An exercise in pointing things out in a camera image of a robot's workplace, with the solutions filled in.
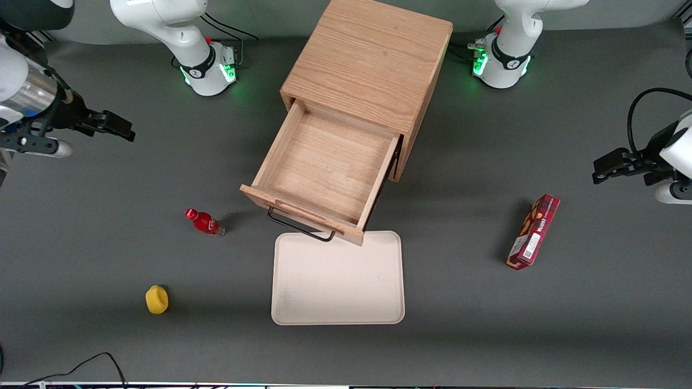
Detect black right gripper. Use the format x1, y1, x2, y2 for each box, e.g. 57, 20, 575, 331
41, 86, 136, 143

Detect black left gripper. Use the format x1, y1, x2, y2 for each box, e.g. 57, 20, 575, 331
593, 121, 677, 187

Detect black metal drawer handle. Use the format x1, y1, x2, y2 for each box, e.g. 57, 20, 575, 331
267, 205, 336, 243

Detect wooden drawer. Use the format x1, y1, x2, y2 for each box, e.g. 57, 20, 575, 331
240, 100, 402, 247

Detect oak wooden drawer cabinet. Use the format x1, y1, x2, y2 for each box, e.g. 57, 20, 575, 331
280, 0, 454, 183

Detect red snack box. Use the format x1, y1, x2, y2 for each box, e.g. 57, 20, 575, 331
506, 193, 561, 271

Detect small red bottle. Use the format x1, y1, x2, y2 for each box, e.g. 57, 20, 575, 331
185, 208, 226, 238

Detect yellow sponge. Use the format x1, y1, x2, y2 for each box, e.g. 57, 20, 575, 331
145, 285, 169, 315

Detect beige plastic tray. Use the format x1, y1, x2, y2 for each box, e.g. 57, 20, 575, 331
271, 231, 405, 326

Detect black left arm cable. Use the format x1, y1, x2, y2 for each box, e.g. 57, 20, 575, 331
627, 88, 692, 156

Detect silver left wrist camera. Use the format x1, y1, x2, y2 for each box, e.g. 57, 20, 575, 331
655, 181, 692, 205

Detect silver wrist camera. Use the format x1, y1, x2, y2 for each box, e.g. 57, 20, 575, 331
655, 181, 692, 205
0, 132, 73, 159

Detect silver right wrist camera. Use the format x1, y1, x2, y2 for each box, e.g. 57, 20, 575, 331
0, 132, 73, 159

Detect aluminium frame rail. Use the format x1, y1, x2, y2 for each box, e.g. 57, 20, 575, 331
22, 30, 57, 46

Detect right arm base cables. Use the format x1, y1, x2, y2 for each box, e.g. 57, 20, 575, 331
203, 11, 261, 69

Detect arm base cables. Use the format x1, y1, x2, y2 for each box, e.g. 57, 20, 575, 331
203, 11, 261, 69
448, 16, 506, 61

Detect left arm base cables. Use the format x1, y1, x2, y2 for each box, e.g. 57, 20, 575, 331
448, 16, 506, 61

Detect black table edge cable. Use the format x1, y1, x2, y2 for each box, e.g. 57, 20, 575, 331
22, 352, 128, 389

